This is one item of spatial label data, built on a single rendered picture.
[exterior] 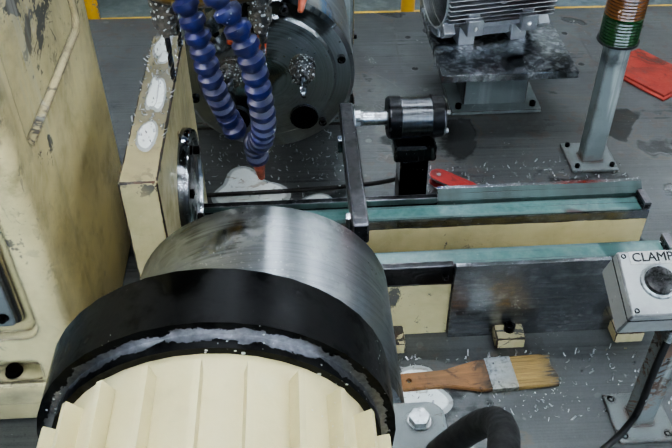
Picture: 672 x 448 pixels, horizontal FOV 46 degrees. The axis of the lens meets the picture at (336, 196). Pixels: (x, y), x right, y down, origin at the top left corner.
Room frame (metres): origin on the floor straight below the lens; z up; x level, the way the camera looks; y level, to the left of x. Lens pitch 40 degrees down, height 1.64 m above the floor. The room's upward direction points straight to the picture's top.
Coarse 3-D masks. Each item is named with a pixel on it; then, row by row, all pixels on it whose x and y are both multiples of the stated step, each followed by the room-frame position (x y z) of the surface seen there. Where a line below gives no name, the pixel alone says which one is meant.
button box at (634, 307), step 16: (624, 256) 0.57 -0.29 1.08; (640, 256) 0.57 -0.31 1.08; (656, 256) 0.57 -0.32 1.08; (608, 272) 0.58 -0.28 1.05; (624, 272) 0.56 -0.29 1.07; (640, 272) 0.56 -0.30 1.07; (608, 288) 0.57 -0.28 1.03; (624, 288) 0.54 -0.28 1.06; (640, 288) 0.54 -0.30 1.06; (624, 304) 0.53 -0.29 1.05; (640, 304) 0.53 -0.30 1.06; (656, 304) 0.53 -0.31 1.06; (624, 320) 0.52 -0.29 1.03; (640, 320) 0.52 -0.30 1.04; (656, 320) 0.52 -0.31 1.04
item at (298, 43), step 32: (288, 0) 0.98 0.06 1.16; (320, 0) 1.02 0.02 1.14; (288, 32) 0.98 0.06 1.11; (320, 32) 0.98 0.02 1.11; (192, 64) 0.97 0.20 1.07; (224, 64) 0.96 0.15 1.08; (288, 64) 0.98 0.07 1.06; (320, 64) 0.98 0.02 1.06; (352, 64) 0.99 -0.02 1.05; (192, 96) 0.97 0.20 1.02; (288, 96) 0.98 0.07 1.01; (320, 96) 0.98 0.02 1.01; (288, 128) 0.98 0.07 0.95; (320, 128) 0.98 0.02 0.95
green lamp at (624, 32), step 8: (608, 16) 1.09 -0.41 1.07; (608, 24) 1.08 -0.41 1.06; (616, 24) 1.07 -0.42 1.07; (624, 24) 1.07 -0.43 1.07; (632, 24) 1.07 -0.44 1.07; (640, 24) 1.07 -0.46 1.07; (600, 32) 1.10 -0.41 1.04; (608, 32) 1.08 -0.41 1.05; (616, 32) 1.07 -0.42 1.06; (624, 32) 1.07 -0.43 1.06; (632, 32) 1.07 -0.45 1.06; (640, 32) 1.09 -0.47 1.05; (608, 40) 1.08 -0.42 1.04; (616, 40) 1.07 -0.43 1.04; (624, 40) 1.07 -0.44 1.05; (632, 40) 1.07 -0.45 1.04
